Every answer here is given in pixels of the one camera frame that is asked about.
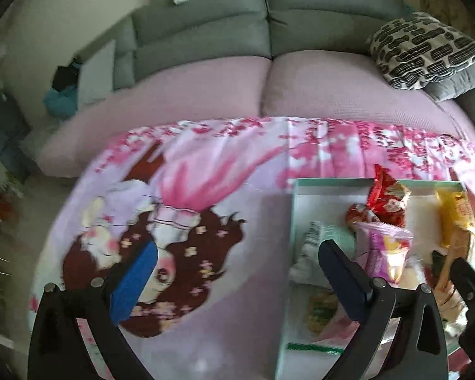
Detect red patterned snack packet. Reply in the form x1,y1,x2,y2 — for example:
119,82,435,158
345,164,411,228

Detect yellow snack packet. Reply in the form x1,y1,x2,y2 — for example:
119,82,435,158
436,188,475,249

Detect green rimmed cardboard box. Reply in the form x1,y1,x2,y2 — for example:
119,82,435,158
275,179,464,379

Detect grey sofa with pink cover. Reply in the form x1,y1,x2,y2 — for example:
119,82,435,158
35,0,475,178

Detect orange beige bread snack bag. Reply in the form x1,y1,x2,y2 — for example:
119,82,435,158
433,226,472,322

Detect black white patterned cushion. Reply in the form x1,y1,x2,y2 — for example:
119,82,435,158
367,12,475,90

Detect grey cushion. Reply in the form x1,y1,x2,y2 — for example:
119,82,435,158
424,63,475,103

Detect teal black items by sofa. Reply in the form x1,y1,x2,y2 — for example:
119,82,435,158
43,58,81,120

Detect clear bag round bun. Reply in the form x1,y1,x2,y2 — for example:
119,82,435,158
398,255,427,290

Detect pink swiss roll snack bag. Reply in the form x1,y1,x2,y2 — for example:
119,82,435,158
352,222,414,285

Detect green white snack packet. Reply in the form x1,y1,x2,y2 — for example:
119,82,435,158
289,221,355,289

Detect pink cartoon print blanket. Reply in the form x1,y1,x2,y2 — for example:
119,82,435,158
29,117,475,379

